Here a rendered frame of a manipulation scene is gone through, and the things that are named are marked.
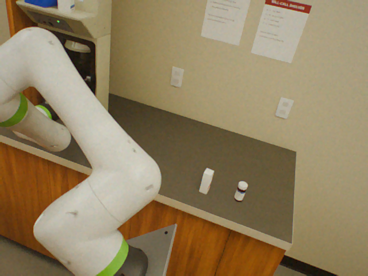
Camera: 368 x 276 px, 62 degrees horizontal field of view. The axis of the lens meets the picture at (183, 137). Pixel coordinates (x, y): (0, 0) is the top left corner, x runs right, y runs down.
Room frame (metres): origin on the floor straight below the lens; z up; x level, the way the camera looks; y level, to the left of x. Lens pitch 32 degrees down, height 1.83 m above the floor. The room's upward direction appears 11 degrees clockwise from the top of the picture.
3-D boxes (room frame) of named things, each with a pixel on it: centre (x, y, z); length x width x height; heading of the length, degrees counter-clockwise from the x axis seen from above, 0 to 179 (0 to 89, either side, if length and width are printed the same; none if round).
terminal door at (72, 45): (1.38, 0.61, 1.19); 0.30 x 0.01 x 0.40; 76
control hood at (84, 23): (1.33, 0.63, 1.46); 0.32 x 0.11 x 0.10; 77
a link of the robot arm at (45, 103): (1.08, 0.58, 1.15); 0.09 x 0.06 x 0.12; 77
